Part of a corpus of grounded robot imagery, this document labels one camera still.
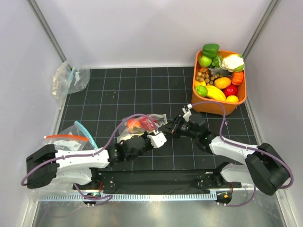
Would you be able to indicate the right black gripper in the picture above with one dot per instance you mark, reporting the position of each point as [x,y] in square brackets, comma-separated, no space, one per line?
[172,127]

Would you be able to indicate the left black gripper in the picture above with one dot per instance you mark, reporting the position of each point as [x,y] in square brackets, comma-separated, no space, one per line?
[151,146]

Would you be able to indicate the clear polka dot zip bag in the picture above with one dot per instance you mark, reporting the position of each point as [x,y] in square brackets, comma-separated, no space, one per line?
[124,134]

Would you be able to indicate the red tomato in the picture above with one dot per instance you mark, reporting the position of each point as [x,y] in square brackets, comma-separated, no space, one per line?
[133,125]

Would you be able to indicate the red bell pepper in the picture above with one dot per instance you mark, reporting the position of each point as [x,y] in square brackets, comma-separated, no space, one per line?
[147,124]

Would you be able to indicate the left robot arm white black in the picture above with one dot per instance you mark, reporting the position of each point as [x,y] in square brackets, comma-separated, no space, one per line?
[49,165]

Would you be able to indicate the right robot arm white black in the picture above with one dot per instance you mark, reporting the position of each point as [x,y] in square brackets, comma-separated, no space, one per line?
[258,165]

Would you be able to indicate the clear bag orange zipper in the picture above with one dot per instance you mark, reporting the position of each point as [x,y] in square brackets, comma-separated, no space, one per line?
[66,142]

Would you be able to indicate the clear bag blue zipper back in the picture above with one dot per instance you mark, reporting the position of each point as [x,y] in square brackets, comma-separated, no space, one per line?
[69,80]

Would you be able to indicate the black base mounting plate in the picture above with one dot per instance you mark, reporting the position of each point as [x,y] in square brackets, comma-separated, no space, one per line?
[157,182]

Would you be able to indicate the yellow banana bunch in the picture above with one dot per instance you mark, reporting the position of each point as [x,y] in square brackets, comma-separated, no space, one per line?
[215,93]

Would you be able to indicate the yellow lemon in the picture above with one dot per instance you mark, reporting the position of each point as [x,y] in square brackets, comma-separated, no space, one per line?
[232,99]

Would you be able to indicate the yellow orange mango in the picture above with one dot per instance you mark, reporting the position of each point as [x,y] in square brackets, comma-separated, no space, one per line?
[222,82]

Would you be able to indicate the red apple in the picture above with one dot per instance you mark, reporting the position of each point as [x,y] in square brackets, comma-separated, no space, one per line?
[231,90]

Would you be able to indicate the small orange pumpkin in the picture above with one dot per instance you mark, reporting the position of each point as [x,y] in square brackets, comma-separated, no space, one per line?
[237,78]

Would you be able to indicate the green grape bunch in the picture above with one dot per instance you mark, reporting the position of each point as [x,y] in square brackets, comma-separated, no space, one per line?
[216,61]

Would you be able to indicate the white cauliflower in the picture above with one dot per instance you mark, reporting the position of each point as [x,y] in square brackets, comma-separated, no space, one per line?
[233,63]

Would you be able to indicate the green bell pepper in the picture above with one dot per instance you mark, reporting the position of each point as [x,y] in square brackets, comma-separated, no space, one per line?
[210,50]

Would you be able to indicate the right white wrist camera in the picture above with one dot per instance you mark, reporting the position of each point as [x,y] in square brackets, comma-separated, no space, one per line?
[187,112]

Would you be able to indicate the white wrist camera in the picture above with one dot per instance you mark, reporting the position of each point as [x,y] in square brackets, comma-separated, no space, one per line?
[157,140]
[187,112]

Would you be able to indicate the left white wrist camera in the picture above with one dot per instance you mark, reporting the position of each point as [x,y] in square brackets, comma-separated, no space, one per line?
[157,140]

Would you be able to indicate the slotted cable duct rail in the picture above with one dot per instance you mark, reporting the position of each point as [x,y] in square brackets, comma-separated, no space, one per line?
[133,197]

